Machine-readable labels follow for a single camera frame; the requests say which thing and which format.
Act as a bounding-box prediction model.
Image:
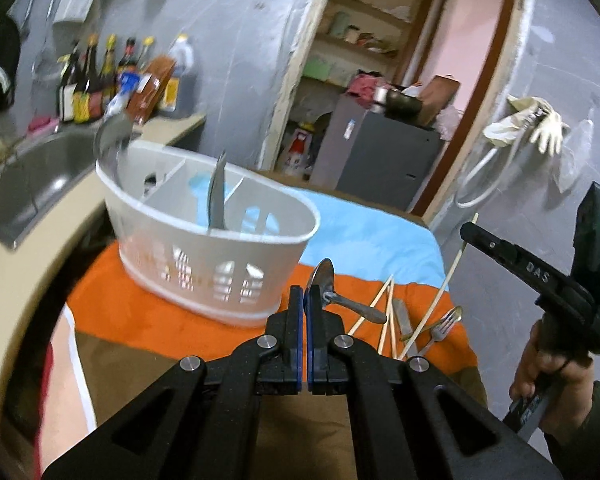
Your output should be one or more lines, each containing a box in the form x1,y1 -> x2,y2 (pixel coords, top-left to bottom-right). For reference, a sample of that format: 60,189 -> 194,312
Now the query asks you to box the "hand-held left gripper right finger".
305,290 -> 563,480

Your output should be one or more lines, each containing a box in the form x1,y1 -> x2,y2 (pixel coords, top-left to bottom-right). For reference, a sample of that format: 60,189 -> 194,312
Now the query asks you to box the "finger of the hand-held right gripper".
459,222 -> 525,273

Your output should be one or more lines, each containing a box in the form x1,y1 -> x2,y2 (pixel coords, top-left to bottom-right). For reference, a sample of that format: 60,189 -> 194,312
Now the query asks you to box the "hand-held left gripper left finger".
42,285 -> 306,480

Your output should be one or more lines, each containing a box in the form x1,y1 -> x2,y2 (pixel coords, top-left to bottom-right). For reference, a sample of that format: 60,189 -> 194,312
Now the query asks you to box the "white plastic utensil holder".
95,140 -> 322,328

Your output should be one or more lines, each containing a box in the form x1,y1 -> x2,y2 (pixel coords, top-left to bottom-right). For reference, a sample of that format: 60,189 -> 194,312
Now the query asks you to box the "metal table knife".
392,299 -> 421,361
206,151 -> 229,233

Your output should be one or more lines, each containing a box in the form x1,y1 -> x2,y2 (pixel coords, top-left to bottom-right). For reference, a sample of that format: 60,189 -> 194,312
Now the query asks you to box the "person's right forearm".
542,380 -> 600,480

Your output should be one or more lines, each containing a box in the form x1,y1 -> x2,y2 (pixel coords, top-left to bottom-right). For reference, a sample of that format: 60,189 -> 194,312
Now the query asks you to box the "person's right hand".
509,320 -> 599,432

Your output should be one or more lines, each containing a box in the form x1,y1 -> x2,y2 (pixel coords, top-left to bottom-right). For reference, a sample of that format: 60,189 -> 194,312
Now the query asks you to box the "metal fork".
405,307 -> 463,361

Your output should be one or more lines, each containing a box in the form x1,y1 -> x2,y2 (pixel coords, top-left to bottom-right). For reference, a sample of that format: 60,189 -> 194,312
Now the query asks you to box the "striped blue orange brown cloth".
67,185 -> 488,480

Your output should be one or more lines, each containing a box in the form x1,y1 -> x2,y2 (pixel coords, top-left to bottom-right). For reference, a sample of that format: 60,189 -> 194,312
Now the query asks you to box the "cream rubber glove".
527,105 -> 571,156
482,95 -> 538,148

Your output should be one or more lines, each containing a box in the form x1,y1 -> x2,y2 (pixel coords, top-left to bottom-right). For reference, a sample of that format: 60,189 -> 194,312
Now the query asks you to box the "grey cabinet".
310,94 -> 446,213

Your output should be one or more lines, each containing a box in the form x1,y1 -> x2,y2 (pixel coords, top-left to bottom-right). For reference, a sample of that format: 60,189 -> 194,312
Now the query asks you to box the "metal pot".
385,89 -> 423,116

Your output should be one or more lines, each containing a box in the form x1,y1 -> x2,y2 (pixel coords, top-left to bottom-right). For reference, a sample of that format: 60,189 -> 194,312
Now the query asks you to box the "red white bottle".
285,127 -> 316,176

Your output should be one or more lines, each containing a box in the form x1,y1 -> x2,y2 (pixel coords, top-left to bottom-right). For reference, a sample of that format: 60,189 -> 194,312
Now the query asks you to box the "red cloth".
347,72 -> 388,106

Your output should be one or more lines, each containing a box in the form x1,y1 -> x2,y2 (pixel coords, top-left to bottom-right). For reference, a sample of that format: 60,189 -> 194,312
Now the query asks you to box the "pink white plastic board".
40,305 -> 98,461

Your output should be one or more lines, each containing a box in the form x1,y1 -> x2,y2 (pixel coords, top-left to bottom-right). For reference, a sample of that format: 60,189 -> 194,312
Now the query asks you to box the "green box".
305,57 -> 346,86

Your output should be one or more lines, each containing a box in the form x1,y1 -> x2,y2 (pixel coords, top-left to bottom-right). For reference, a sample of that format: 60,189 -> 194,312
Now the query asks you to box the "wooden shelf unit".
300,0 -> 436,91

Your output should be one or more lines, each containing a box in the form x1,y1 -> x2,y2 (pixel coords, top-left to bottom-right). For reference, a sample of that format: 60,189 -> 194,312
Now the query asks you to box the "blue white packet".
105,71 -> 143,121

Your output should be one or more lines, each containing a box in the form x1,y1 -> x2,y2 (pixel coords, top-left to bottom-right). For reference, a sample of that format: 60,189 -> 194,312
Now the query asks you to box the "steel sink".
0,127 -> 111,251

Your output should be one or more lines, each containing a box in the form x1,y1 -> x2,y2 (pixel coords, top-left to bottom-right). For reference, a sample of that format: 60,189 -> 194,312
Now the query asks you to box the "wooden door frame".
260,0 -> 536,221

